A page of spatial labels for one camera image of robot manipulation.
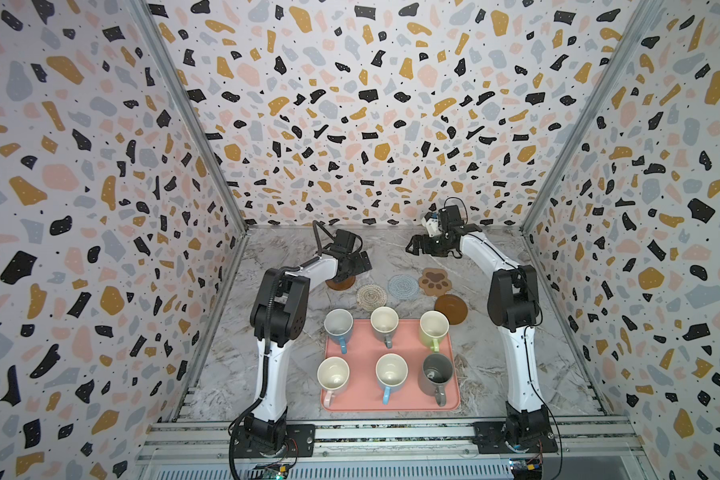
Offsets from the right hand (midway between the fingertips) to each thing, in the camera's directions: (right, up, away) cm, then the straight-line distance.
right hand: (416, 242), depth 103 cm
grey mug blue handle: (-25, -26, -13) cm, 38 cm away
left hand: (-18, -7, 0) cm, 19 cm away
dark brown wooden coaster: (-26, -15, +1) cm, 30 cm away
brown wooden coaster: (+12, -21, -5) cm, 25 cm away
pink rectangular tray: (-6, -35, -29) cm, 46 cm away
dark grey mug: (+3, -37, -20) cm, 42 cm away
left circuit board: (-37, -56, -33) cm, 75 cm away
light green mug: (+3, -26, -14) cm, 30 cm away
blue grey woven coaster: (-5, -16, 0) cm, 16 cm away
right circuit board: (+23, -56, -32) cm, 68 cm away
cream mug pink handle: (-25, -37, -22) cm, 50 cm away
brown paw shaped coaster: (+7, -14, +3) cm, 16 cm away
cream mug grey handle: (-11, -25, -13) cm, 30 cm away
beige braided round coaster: (-16, -19, -3) cm, 25 cm away
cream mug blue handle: (-9, -37, -20) cm, 43 cm away
